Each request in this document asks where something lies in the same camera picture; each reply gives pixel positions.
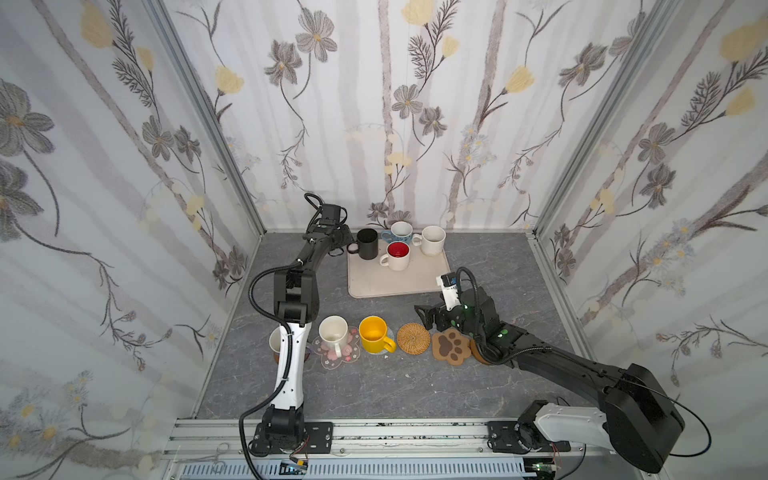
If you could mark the white speckled mug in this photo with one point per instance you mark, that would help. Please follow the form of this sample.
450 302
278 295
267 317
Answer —
430 241

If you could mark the white mug red inside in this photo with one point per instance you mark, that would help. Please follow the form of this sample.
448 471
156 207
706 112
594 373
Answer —
397 256

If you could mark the purple mug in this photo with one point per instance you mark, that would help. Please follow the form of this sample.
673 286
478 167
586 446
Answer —
275 343

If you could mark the beige plastic tray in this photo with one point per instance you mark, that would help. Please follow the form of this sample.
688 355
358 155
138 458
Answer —
369 279

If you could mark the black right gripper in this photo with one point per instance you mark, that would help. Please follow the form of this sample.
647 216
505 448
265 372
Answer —
440 315

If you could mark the grey blue round coaster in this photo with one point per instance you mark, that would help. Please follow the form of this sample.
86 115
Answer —
389 342

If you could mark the black mug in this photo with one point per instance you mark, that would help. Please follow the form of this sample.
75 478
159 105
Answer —
365 245

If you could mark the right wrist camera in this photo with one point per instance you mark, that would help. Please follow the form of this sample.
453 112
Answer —
450 290

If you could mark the plain white mug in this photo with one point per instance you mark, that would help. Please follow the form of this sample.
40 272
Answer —
334 335

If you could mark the yellow mug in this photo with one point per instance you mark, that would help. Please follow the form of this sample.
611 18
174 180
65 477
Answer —
372 330

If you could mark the blue patterned mug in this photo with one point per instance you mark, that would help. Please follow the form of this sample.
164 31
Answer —
400 231

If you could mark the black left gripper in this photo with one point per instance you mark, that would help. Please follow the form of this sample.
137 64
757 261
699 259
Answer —
339 237

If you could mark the brown round wooden coaster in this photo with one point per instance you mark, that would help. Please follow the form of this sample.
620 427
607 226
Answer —
476 354

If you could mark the pink flower coaster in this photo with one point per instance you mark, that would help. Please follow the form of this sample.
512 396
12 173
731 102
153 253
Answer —
354 351

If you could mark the woven rattan round coaster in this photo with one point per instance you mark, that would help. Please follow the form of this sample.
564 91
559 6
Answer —
413 339

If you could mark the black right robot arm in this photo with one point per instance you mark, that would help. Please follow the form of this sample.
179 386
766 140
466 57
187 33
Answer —
629 413

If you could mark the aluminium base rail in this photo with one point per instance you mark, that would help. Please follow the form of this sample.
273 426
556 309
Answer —
383 449

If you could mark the brown paw shaped coaster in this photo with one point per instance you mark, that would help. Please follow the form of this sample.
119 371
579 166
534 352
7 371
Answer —
451 346

